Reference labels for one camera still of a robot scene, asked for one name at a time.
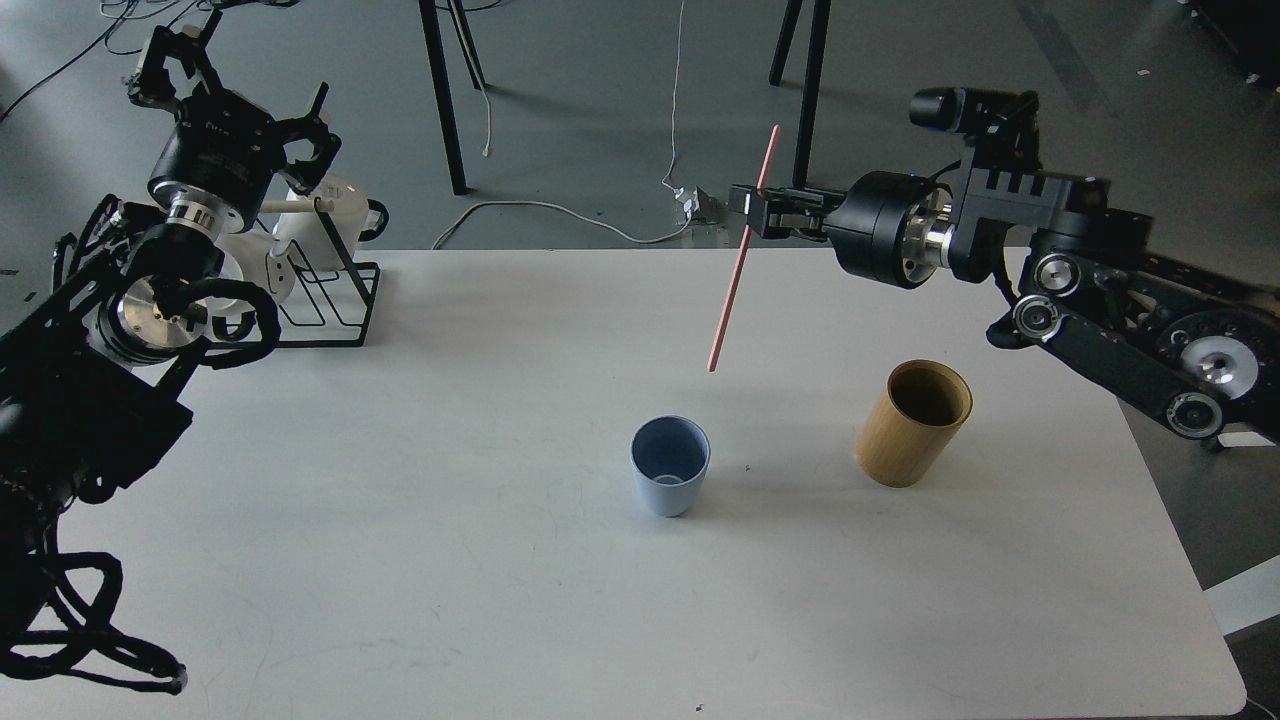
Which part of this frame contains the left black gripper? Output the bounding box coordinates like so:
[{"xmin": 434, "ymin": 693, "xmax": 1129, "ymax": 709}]
[{"xmin": 125, "ymin": 5, "xmax": 343, "ymax": 233}]

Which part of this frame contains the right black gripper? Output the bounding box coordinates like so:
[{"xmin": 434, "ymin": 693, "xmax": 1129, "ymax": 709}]
[{"xmin": 728, "ymin": 170, "xmax": 955, "ymax": 290}]

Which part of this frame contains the blue plastic cup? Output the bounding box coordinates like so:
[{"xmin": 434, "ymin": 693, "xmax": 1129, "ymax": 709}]
[{"xmin": 630, "ymin": 415, "xmax": 712, "ymax": 518}]

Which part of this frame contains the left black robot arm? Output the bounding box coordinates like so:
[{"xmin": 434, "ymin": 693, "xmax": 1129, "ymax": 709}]
[{"xmin": 1, "ymin": 1, "xmax": 340, "ymax": 694}]

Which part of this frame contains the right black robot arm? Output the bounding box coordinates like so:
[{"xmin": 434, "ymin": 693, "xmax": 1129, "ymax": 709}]
[{"xmin": 730, "ymin": 87, "xmax": 1279, "ymax": 441}]

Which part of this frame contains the bamboo wooden cup holder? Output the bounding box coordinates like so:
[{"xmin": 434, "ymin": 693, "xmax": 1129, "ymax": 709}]
[{"xmin": 854, "ymin": 359, "xmax": 973, "ymax": 488}]

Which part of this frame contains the black table leg right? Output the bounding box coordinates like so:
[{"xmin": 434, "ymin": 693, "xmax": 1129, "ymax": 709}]
[{"xmin": 768, "ymin": 1, "xmax": 832, "ymax": 187}]

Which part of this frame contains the black table leg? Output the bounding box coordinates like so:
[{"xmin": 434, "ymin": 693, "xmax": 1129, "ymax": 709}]
[
  {"xmin": 768, "ymin": 1, "xmax": 832, "ymax": 187},
  {"xmin": 417, "ymin": 1, "xmax": 486, "ymax": 196}
]

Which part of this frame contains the white power plug adapter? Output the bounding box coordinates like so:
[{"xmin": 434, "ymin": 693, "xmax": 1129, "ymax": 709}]
[{"xmin": 675, "ymin": 186, "xmax": 726, "ymax": 227}]

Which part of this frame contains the white mug front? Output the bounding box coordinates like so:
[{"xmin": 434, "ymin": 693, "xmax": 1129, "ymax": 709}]
[{"xmin": 215, "ymin": 231, "xmax": 297, "ymax": 305}]

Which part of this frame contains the white mug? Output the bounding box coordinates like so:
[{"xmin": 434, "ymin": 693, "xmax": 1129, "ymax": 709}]
[
  {"xmin": 215, "ymin": 231, "xmax": 297, "ymax": 305},
  {"xmin": 271, "ymin": 173, "xmax": 390, "ymax": 273}
]

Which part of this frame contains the white mug rear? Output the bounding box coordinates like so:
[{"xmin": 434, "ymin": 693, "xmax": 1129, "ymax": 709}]
[{"xmin": 271, "ymin": 173, "xmax": 390, "ymax": 273}]

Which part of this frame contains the black table leg left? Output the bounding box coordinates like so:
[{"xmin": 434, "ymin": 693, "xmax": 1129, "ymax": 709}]
[{"xmin": 417, "ymin": 1, "xmax": 486, "ymax": 196}]

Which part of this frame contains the thin white hanging cable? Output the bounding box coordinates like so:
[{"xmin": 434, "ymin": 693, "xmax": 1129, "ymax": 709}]
[{"xmin": 660, "ymin": 0, "xmax": 689, "ymax": 193}]

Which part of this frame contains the white floor cable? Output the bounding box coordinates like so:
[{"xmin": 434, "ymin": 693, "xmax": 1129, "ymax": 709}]
[{"xmin": 433, "ymin": 200, "xmax": 692, "ymax": 251}]

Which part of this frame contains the black wire mug rack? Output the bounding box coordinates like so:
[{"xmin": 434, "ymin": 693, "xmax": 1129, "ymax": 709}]
[{"xmin": 265, "ymin": 199, "xmax": 381, "ymax": 348}]

